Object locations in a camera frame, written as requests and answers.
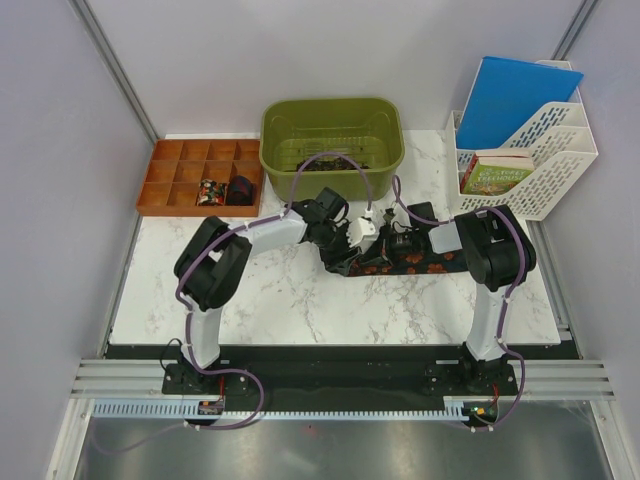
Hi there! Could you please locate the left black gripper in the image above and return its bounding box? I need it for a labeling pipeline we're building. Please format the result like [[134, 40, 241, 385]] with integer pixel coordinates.
[[315, 223, 362, 277]]

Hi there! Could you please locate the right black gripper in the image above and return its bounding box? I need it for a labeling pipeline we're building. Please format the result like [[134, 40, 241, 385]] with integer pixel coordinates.
[[357, 223, 418, 268]]

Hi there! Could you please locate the black orange floral tie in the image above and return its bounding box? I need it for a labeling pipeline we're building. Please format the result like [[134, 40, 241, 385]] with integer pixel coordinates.
[[346, 250, 468, 277]]

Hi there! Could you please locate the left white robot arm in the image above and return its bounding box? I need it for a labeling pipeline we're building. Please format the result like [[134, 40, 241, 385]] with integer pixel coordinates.
[[162, 188, 374, 395]]

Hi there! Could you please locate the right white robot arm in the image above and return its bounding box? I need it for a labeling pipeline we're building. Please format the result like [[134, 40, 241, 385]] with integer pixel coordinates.
[[378, 205, 536, 395]]

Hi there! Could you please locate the dark tie in basin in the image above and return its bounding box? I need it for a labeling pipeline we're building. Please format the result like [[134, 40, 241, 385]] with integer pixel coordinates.
[[305, 155, 369, 171]]

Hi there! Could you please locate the green treehouse book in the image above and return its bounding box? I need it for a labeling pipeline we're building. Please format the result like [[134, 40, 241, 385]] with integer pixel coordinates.
[[460, 148, 535, 196]]

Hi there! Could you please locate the rolled dark navy tie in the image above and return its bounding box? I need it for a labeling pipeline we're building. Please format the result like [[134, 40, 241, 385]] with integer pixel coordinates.
[[225, 175, 254, 206]]

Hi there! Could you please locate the olive green plastic basin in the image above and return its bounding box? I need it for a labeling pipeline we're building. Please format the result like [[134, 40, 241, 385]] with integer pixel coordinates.
[[259, 97, 405, 201]]

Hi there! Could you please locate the rolled colourful floral tie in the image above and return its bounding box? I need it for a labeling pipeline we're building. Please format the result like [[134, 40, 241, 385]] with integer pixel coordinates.
[[196, 178, 227, 207]]

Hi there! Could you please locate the orange compartment tray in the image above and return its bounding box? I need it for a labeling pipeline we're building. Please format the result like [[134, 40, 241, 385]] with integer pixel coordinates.
[[136, 138, 264, 217]]

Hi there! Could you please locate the blue folder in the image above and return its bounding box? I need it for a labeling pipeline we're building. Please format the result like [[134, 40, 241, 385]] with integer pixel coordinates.
[[456, 56, 584, 150]]

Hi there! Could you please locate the white file organizer rack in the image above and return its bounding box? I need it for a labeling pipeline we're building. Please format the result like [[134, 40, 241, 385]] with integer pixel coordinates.
[[445, 61, 598, 221]]

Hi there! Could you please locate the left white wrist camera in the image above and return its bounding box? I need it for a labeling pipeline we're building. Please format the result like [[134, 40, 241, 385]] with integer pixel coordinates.
[[346, 217, 379, 253]]

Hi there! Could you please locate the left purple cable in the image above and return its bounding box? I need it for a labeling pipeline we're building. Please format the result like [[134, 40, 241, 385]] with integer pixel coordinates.
[[92, 152, 376, 456]]

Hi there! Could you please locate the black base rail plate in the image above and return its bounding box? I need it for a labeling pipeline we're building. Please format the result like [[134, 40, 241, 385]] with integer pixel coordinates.
[[105, 342, 521, 414]]

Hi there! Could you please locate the aluminium frame rail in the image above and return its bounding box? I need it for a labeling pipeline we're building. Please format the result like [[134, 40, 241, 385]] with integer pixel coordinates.
[[72, 360, 614, 400]]

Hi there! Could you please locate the grey slotted cable duct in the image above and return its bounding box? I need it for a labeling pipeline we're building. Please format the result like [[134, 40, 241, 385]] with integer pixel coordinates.
[[92, 398, 484, 421]]

